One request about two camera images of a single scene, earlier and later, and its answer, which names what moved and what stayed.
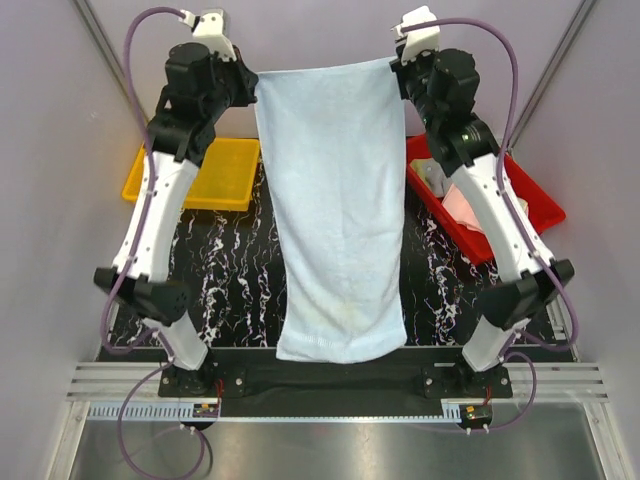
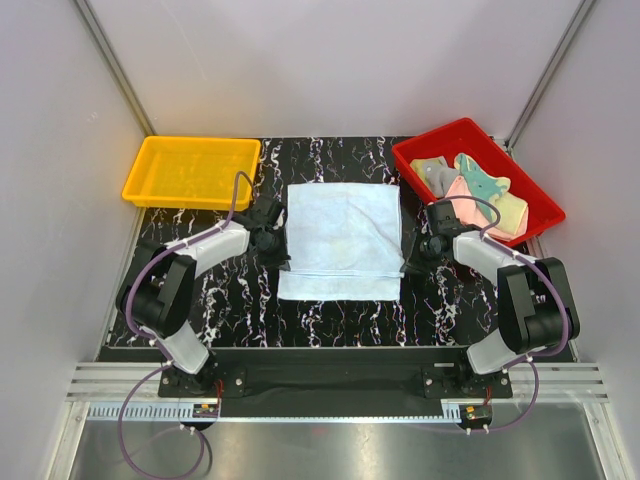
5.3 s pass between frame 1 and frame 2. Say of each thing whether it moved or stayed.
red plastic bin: stayed
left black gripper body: moved
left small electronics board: stayed
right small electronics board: stayed
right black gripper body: moved
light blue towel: moved
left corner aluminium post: stayed
